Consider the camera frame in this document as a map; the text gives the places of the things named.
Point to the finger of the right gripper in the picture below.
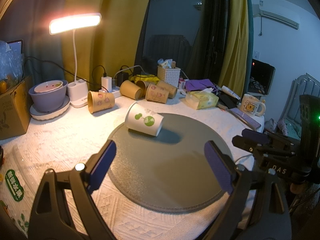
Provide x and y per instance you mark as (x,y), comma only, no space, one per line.
(244,143)
(259,138)

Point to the black power adapter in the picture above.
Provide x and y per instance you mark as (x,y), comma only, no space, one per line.
(121,77)

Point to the purple bowl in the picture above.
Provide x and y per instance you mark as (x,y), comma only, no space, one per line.
(49,101)

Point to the yellow tissue pack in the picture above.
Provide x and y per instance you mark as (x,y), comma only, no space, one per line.
(203,99)

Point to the clear plastic bag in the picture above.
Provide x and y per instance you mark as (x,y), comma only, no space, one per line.
(11,64)

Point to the yellow bag behind cups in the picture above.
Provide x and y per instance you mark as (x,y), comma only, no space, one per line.
(143,77)

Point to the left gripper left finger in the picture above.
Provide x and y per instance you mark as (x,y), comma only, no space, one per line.
(50,216)

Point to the brown paper cup behind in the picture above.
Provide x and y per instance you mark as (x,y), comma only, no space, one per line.
(143,85)

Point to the white charger plug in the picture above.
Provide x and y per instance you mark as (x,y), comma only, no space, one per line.
(106,84)

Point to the white lace tablecloth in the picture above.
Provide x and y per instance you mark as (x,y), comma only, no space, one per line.
(62,142)

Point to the green label snack packet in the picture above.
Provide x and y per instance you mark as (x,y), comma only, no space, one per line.
(15,198)

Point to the white air conditioner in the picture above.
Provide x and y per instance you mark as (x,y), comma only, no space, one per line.
(277,13)

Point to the white desk lamp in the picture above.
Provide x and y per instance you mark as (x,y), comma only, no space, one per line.
(77,89)

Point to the tablet screen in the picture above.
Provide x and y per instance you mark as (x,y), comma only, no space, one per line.
(15,45)

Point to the white paper cup green print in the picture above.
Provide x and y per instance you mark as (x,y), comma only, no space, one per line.
(143,120)

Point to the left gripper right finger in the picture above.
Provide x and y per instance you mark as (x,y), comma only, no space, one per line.
(269,216)

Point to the cardboard box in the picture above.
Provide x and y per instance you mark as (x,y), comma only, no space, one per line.
(15,104)

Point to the white power strip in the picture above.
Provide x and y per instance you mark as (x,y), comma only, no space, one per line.
(115,91)

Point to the white bear mug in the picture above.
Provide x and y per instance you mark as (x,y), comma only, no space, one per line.
(252,106)

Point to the round grey heating mat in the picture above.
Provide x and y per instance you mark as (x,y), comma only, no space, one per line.
(168,173)

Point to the white lattice basket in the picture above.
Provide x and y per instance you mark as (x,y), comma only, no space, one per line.
(169,75)

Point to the white plate under bowl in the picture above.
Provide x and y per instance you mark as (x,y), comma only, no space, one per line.
(35,114)

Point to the pink inner bowl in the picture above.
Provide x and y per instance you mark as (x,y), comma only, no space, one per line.
(48,86)

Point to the yellow curtain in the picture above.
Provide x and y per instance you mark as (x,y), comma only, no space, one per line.
(108,46)

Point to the black monitor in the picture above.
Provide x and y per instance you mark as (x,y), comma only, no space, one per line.
(261,77)

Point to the brown printed paper cup front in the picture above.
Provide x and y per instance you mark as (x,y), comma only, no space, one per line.
(156,94)

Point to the plain brown paper cup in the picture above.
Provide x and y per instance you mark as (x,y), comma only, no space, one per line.
(131,90)

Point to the white tube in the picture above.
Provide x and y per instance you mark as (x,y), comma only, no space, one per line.
(230,92)

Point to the purple cloth pouch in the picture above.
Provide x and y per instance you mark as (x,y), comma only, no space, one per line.
(194,85)

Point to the brown paper cup right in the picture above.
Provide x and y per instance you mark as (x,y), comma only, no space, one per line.
(170,88)

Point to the brown paper cup lying apart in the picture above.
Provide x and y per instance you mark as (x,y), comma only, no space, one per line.
(99,101)

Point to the purple notebook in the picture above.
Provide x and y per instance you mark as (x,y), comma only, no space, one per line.
(246,119)

